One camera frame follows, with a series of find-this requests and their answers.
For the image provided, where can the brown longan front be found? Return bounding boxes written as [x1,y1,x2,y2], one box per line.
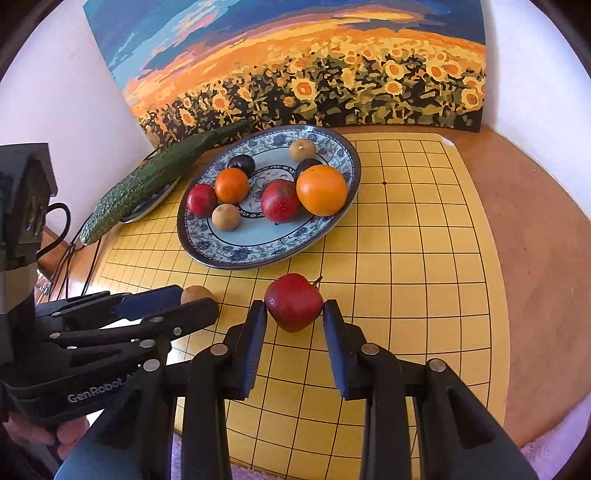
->
[180,285,215,304]

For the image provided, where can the brown longan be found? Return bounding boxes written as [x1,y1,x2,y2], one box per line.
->
[211,204,242,231]
[180,285,215,304]
[290,138,317,163]

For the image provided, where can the small red fruit back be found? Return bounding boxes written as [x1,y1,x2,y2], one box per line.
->
[186,184,217,218]

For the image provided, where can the small orange tangerine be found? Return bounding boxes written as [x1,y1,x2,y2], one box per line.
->
[214,168,249,204]

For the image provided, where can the dark plum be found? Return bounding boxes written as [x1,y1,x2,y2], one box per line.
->
[228,154,256,178]
[294,158,322,182]

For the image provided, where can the large orange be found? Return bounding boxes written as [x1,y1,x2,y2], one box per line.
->
[295,164,348,217]

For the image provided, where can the person left hand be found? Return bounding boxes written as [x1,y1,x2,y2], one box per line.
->
[2,412,89,461]

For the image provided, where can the green bitter gourd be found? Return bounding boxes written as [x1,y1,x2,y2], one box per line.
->
[79,119,249,245]

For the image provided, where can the small plate under gourd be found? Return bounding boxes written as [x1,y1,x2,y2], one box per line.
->
[120,177,180,224]

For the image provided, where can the blue floral porcelain plate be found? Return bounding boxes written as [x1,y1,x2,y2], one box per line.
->
[177,125,362,270]

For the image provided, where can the yellow go board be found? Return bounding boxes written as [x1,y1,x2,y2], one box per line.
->
[92,133,509,479]

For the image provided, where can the sunflower field painting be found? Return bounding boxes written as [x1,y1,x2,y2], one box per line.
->
[83,0,486,147]

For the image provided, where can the black cables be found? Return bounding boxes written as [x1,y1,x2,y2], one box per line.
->
[45,221,107,301]

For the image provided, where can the black strap loop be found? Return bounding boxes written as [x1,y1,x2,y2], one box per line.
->
[35,201,72,262]

